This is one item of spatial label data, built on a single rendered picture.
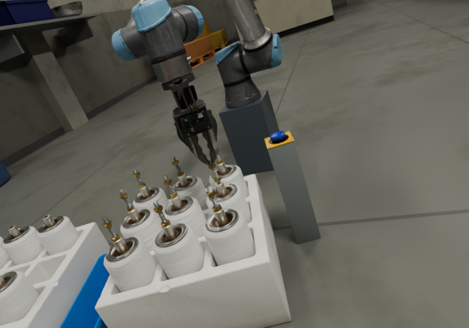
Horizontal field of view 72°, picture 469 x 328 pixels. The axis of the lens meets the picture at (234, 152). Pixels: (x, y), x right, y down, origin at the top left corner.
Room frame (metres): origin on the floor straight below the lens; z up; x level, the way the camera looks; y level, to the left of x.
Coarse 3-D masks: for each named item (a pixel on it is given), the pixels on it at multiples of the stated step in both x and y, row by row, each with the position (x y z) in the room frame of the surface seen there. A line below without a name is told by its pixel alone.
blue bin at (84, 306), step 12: (96, 264) 0.81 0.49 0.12; (96, 276) 0.78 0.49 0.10; (108, 276) 0.82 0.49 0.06; (84, 288) 0.72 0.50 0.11; (96, 288) 0.76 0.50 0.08; (84, 300) 0.70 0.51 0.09; (96, 300) 0.73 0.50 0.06; (72, 312) 0.65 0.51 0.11; (84, 312) 0.68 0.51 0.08; (96, 312) 0.71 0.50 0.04; (72, 324) 0.63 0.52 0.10; (84, 324) 0.66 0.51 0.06; (96, 324) 0.58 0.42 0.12
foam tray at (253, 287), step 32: (256, 192) 0.78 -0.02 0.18; (256, 224) 0.64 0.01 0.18; (256, 256) 0.54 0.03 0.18; (160, 288) 0.54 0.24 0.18; (192, 288) 0.53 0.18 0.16; (224, 288) 0.52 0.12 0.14; (256, 288) 0.52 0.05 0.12; (128, 320) 0.55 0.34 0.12; (160, 320) 0.54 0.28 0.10; (192, 320) 0.53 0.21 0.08; (224, 320) 0.53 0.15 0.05; (256, 320) 0.52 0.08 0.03; (288, 320) 0.51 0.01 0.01
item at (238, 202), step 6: (240, 192) 0.70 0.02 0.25; (234, 198) 0.68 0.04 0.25; (240, 198) 0.68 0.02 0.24; (210, 204) 0.69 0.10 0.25; (222, 204) 0.67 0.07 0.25; (228, 204) 0.67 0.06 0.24; (234, 204) 0.67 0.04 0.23; (240, 204) 0.68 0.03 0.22; (246, 204) 0.70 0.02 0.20; (210, 210) 0.70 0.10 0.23; (240, 210) 0.67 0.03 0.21; (246, 210) 0.69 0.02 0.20; (246, 216) 0.68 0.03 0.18; (246, 222) 0.68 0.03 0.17
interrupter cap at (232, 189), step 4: (228, 184) 0.74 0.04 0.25; (232, 184) 0.73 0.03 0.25; (228, 188) 0.72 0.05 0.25; (232, 188) 0.71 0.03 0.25; (236, 188) 0.70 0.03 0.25; (216, 192) 0.73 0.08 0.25; (228, 192) 0.71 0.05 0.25; (232, 192) 0.70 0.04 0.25; (236, 192) 0.69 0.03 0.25; (216, 196) 0.71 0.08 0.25; (220, 196) 0.70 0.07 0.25; (224, 196) 0.69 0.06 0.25; (228, 196) 0.68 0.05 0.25; (216, 200) 0.68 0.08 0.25; (220, 200) 0.68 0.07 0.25; (224, 200) 0.68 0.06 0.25
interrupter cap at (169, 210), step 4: (184, 200) 0.74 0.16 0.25; (188, 200) 0.73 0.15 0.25; (192, 200) 0.72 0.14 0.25; (168, 204) 0.75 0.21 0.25; (172, 204) 0.74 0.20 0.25; (184, 204) 0.72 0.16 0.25; (188, 204) 0.71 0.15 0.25; (168, 208) 0.73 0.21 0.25; (172, 208) 0.73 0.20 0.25; (180, 208) 0.71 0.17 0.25; (184, 208) 0.70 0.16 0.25; (168, 212) 0.71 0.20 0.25; (172, 212) 0.70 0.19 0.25; (176, 212) 0.70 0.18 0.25; (180, 212) 0.69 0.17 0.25
